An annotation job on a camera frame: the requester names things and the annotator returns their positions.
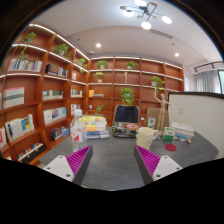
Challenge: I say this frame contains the dark books with orange disc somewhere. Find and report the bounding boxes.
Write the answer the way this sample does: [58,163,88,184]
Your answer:
[112,121,140,138]

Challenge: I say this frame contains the red round coaster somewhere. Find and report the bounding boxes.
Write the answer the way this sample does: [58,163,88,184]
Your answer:
[165,144,177,151]

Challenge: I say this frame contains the wooden bookshelf wall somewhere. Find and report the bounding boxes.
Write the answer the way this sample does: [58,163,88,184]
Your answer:
[0,24,184,165]

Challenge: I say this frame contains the black office chair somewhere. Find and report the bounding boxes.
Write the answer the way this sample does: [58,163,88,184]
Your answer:
[113,104,140,123]

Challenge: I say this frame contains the wooden artist mannequin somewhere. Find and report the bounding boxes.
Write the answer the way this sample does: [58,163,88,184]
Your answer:
[154,89,173,135]

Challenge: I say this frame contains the green and white box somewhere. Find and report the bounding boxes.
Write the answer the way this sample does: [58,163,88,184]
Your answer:
[163,127,175,141]

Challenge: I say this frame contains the white tissue box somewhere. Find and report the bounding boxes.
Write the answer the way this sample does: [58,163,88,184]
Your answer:
[171,122,194,139]

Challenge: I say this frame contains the ceiling light fixture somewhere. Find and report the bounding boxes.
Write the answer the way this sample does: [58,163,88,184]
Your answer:
[120,0,172,30]

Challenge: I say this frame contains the clear plastic water bottle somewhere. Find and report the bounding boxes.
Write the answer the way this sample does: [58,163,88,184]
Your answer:
[70,109,87,151]

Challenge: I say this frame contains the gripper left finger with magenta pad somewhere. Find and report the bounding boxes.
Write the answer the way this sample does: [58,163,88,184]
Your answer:
[44,145,93,185]

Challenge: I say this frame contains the white partition board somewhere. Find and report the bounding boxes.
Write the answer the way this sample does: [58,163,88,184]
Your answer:
[168,92,224,159]

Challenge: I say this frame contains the stack of colourful books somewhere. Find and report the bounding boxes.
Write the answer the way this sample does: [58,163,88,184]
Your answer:
[83,115,110,139]

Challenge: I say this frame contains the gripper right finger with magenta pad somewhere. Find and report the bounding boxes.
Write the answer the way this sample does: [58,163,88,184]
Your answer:
[134,145,182,185]

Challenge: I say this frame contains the grey window curtain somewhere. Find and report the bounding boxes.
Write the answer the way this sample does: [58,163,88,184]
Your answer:
[195,70,221,93]

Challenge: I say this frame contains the potted green plant centre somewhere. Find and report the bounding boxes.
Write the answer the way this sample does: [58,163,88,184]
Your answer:
[120,88,134,105]

